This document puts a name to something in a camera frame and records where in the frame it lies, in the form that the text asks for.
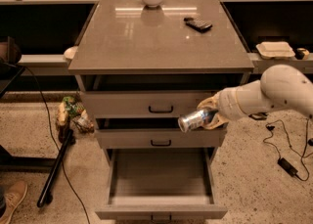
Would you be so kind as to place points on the black power adapter with cable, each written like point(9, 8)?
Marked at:
point(281, 161)

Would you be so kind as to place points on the snack packets pile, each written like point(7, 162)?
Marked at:
point(71, 110)

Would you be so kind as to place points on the silver blue redbull can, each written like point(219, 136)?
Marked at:
point(195, 120)

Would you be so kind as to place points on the black handled scissors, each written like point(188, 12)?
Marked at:
point(259, 116)

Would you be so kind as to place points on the black metal pole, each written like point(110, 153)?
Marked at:
point(46, 193)

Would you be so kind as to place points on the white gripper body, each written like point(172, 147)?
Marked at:
point(229, 103)

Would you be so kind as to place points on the tan shoe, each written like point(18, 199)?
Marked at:
point(10, 199)

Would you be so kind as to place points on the grey middle drawer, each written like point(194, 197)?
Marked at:
point(131, 133)

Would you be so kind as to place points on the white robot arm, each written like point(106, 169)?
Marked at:
point(281, 87)

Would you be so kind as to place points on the white plate behind cabinet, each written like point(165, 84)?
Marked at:
point(70, 52)

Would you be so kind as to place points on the grey top drawer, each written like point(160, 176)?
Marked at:
point(151, 95)

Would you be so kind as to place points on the black calculator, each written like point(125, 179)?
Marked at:
point(198, 25)

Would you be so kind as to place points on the small yellow black object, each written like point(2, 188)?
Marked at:
point(302, 54)

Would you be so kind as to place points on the grey drawer cabinet with counter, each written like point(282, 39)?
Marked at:
point(126, 37)

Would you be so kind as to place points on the white styrofoam food container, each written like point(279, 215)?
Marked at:
point(275, 50)

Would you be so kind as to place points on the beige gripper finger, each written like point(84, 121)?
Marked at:
point(210, 103)
point(214, 120)

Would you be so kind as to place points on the grey bottom drawer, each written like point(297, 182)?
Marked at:
point(160, 186)

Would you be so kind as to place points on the grey drawer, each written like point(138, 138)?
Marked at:
point(131, 133)
point(151, 95)
point(160, 186)

